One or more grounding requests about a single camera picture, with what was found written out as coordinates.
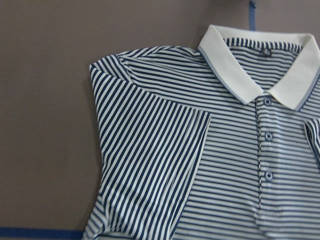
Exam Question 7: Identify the blue white striped polo shirt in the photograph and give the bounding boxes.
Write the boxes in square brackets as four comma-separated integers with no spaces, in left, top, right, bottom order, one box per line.
[83,25,320,240]

